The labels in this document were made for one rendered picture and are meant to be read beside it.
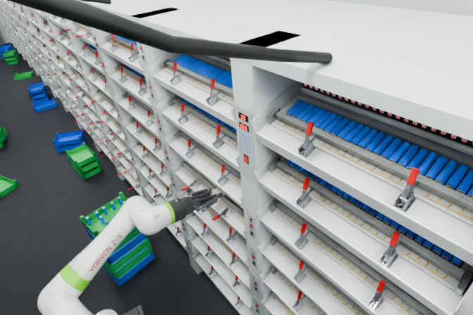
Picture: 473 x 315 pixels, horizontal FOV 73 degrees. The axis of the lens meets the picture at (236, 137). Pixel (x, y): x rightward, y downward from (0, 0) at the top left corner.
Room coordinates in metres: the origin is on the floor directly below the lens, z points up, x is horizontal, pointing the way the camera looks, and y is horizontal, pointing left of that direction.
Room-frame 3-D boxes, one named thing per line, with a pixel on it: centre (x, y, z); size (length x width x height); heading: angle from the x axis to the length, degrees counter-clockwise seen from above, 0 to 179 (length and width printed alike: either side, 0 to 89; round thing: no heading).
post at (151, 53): (1.48, 0.30, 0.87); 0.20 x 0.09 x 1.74; 126
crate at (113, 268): (1.52, 0.87, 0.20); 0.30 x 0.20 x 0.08; 135
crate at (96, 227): (1.52, 0.87, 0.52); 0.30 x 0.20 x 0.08; 135
